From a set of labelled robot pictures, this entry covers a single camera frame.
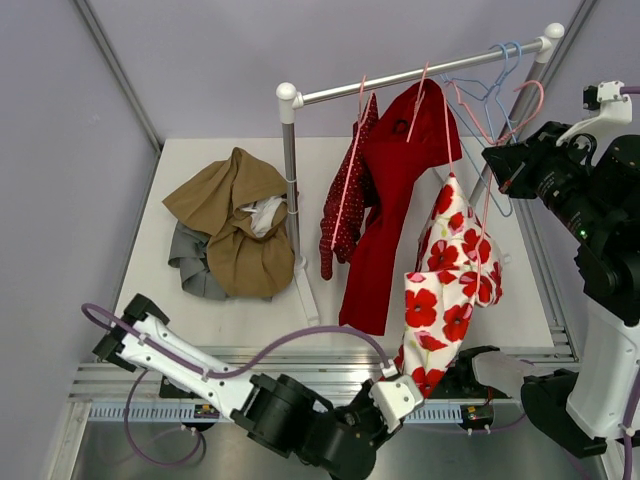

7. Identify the grey pleated skirt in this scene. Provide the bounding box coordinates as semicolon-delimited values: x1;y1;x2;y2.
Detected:
168;222;228;301

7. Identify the tan skirt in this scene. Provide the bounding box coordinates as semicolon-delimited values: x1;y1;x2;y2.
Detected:
163;147;295;298

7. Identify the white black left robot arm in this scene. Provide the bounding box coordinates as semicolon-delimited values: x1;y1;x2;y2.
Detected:
81;295;422;479

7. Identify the white slotted cable duct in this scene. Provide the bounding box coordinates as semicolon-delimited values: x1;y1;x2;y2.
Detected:
88;402;462;425

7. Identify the aluminium mounting rail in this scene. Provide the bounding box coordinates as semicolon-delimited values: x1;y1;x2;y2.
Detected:
68;326;580;403

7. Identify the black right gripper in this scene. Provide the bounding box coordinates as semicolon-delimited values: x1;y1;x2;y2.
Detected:
485;119;610;242

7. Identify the red white floral garment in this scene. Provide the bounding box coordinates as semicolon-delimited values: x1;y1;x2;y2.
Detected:
395;175;503;398

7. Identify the light blue wire hanger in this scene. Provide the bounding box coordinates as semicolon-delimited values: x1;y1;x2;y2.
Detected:
482;40;524;219

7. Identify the red skirt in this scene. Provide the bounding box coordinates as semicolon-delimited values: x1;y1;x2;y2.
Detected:
339;79;462;336

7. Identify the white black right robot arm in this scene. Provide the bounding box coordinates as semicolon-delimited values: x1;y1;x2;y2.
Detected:
453;122;639;458

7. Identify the silver clothes rack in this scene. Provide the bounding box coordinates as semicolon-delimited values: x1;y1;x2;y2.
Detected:
275;23;565;327

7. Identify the red polka dot garment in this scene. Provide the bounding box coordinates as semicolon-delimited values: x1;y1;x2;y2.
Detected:
319;93;379;281

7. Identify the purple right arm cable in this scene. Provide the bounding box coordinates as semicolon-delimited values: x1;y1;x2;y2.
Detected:
559;84;640;480

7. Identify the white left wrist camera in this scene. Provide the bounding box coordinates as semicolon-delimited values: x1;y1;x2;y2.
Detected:
369;375;424;433

